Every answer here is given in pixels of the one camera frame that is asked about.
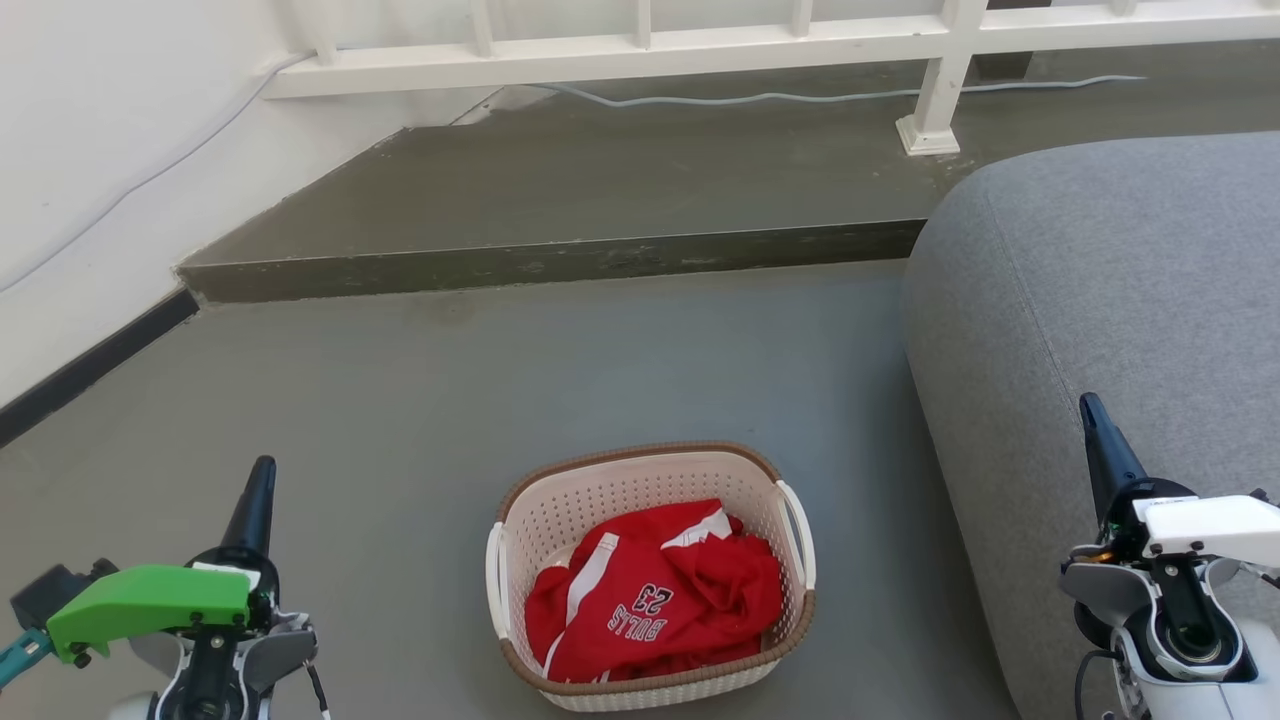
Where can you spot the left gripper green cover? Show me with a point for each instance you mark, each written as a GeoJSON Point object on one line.
{"type": "Point", "coordinates": [150, 605]}

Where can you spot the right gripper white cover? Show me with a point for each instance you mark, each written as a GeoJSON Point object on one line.
{"type": "Point", "coordinates": [1220, 530]}

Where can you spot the cream perforated plastic laundry basket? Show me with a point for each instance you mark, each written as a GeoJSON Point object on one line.
{"type": "Point", "coordinates": [570, 500]}

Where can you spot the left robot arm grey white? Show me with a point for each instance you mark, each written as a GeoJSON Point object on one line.
{"type": "Point", "coordinates": [265, 655]}

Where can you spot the grey fabric sofa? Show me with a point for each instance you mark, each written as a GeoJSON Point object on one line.
{"type": "Point", "coordinates": [1100, 280]}

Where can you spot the black baseboard strip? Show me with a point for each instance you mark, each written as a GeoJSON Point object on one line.
{"type": "Point", "coordinates": [100, 352]}

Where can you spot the red Bulls basketball jersey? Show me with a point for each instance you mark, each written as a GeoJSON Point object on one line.
{"type": "Point", "coordinates": [660, 600]}

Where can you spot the grey concrete raised step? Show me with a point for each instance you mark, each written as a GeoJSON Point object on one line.
{"type": "Point", "coordinates": [600, 190]}

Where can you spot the white wooden railing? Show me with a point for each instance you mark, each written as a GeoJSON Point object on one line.
{"type": "Point", "coordinates": [600, 48]}

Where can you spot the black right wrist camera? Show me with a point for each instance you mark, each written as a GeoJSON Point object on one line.
{"type": "Point", "coordinates": [1265, 498]}

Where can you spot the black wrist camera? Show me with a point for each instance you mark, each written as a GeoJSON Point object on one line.
{"type": "Point", "coordinates": [1265, 498]}
{"type": "Point", "coordinates": [50, 592]}

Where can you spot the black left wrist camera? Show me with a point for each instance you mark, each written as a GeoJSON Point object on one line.
{"type": "Point", "coordinates": [50, 592]}

